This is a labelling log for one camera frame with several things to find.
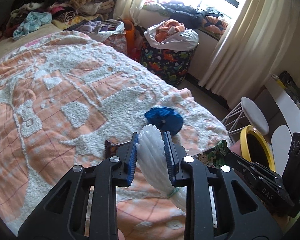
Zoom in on white plastic bag bundle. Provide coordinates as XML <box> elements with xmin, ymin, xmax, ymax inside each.
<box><xmin>135</xmin><ymin>125</ymin><xmax>186</xmax><ymax>211</ymax></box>

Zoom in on blue plastic bag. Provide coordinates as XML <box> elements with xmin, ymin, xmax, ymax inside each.
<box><xmin>144</xmin><ymin>106</ymin><xmax>184</xmax><ymax>135</ymax></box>

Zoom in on green patterned snack wrapper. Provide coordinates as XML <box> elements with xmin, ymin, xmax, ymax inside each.
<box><xmin>194</xmin><ymin>140</ymin><xmax>231</xmax><ymax>168</ymax></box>

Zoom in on yellow rimmed trash bin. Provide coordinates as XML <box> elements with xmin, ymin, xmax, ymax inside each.
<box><xmin>239</xmin><ymin>125</ymin><xmax>276</xmax><ymax>172</ymax></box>

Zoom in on right hand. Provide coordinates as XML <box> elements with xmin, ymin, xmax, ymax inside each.
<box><xmin>272</xmin><ymin>214</ymin><xmax>290</xmax><ymax>231</ymax></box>

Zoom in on white curved desk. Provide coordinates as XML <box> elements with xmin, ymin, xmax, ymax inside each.
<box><xmin>265</xmin><ymin>77</ymin><xmax>300</xmax><ymax>175</ymax></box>

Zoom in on dinosaur print laundry basket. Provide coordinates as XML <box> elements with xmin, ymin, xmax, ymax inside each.
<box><xmin>140</xmin><ymin>40</ymin><xmax>197</xmax><ymax>87</ymax></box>

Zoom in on dark bag on desk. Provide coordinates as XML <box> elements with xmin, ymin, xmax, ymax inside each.
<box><xmin>279</xmin><ymin>71</ymin><xmax>300</xmax><ymax>107</ymax></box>

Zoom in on pink floral fabric bag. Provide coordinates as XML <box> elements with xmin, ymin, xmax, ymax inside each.
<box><xmin>106</xmin><ymin>34</ymin><xmax>128</xmax><ymax>55</ymax></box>

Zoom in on white plastic bag with clothes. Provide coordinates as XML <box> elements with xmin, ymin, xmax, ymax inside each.
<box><xmin>143</xmin><ymin>19</ymin><xmax>199</xmax><ymax>51</ymax></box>

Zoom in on cream curtain right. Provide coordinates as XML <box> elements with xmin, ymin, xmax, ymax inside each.
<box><xmin>199</xmin><ymin>0</ymin><xmax>300</xmax><ymax>108</ymax></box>

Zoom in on orange container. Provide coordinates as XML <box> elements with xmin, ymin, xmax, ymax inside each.
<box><xmin>122</xmin><ymin>20</ymin><xmax>135</xmax><ymax>55</ymax></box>

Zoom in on clothes on window sill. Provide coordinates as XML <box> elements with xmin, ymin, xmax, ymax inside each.
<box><xmin>143</xmin><ymin>1</ymin><xmax>228</xmax><ymax>37</ymax></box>

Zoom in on pile of clothes on bed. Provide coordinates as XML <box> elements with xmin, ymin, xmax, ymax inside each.
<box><xmin>4</xmin><ymin>0</ymin><xmax>116</xmax><ymax>37</ymax></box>

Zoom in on light blue garment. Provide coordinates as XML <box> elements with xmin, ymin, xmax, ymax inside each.
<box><xmin>12</xmin><ymin>12</ymin><xmax>52</xmax><ymax>40</ymax></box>

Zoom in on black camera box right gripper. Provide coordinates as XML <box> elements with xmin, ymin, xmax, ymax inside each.
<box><xmin>282</xmin><ymin>133</ymin><xmax>300</xmax><ymax>200</ymax></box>

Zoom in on white wire frame stool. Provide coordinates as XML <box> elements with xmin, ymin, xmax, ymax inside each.
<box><xmin>222</xmin><ymin>97</ymin><xmax>269</xmax><ymax>135</ymax></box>

